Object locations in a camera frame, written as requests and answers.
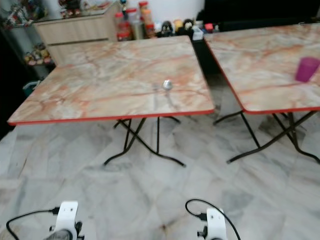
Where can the row of small figurines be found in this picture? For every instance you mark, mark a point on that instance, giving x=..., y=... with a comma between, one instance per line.
x=37, y=56

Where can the glass display shelf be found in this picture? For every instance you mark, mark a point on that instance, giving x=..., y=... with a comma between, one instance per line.
x=30, y=37

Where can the silver metal spoon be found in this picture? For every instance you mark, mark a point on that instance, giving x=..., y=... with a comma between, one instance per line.
x=167, y=85

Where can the red lid plastic jar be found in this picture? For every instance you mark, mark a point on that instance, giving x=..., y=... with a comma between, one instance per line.
x=121, y=29

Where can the clear jar with red lid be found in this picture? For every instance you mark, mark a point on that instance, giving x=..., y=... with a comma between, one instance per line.
x=131, y=14

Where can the steel tumbler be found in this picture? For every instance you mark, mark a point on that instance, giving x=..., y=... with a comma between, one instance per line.
x=137, y=31

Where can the small trophy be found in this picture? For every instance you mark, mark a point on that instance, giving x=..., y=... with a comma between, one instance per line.
x=122, y=4

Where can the yellow plush toy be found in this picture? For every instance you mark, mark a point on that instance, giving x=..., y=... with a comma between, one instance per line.
x=177, y=25

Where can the purple plastic cup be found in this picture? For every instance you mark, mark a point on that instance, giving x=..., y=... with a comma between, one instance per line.
x=307, y=69

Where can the black television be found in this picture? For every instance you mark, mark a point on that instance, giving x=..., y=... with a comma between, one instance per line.
x=260, y=10

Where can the marble pattern folding table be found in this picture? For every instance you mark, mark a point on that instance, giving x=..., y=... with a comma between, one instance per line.
x=260, y=62
x=110, y=77

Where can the green storage bin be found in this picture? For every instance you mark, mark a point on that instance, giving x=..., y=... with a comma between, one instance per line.
x=31, y=89

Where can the light wooden cabinet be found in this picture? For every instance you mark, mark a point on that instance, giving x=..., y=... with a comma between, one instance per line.
x=75, y=35

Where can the black monkey plush toy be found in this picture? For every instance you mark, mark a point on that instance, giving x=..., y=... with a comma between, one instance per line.
x=188, y=25

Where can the dark teapot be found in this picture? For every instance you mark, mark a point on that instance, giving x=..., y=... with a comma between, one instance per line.
x=72, y=4

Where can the small box of clutter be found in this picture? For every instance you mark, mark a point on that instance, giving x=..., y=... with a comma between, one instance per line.
x=198, y=32

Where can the orange snack jar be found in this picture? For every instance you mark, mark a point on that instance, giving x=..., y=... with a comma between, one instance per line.
x=147, y=18

